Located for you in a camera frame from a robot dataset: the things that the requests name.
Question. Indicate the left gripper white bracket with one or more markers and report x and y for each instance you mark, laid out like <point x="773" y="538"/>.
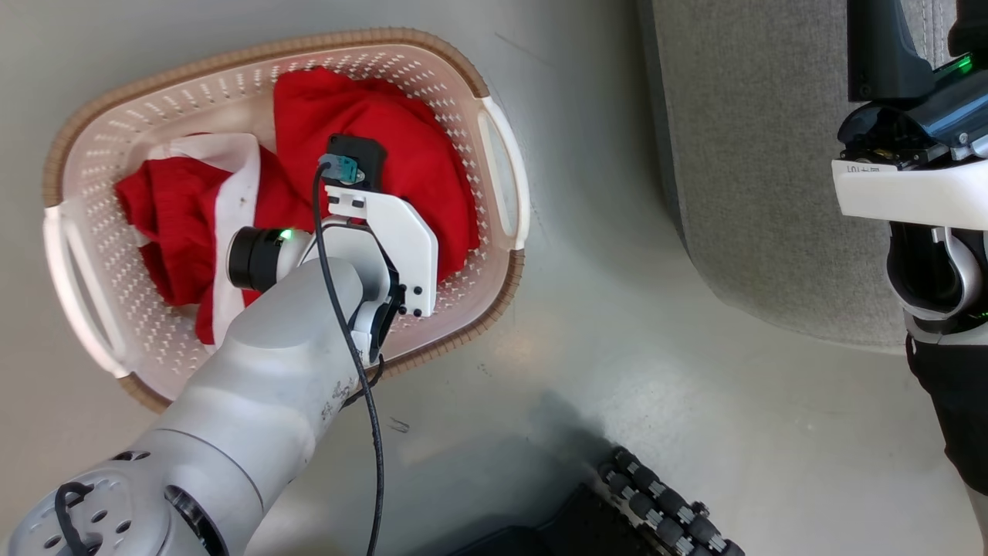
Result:
<point x="409" y="247"/>

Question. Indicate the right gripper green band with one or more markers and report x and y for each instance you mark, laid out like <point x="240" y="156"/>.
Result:
<point x="911" y="189"/>

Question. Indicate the red garment with white trim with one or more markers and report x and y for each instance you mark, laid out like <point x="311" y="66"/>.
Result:
<point x="432" y="154"/>

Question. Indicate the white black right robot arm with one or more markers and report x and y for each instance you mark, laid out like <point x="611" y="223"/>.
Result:
<point x="957" y="401"/>

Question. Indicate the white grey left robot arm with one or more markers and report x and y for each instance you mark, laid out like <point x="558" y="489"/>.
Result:
<point x="262" y="371"/>

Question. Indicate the grey fabric seat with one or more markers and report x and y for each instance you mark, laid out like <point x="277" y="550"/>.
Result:
<point x="772" y="154"/>

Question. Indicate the white perforated laundry basket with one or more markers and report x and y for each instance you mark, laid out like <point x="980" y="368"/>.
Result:
<point x="116" y="139"/>

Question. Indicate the black roller wheel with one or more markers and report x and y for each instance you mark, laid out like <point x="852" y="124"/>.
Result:
<point x="664" y="510"/>

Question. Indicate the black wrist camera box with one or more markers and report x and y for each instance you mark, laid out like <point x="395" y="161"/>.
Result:
<point x="363" y="154"/>

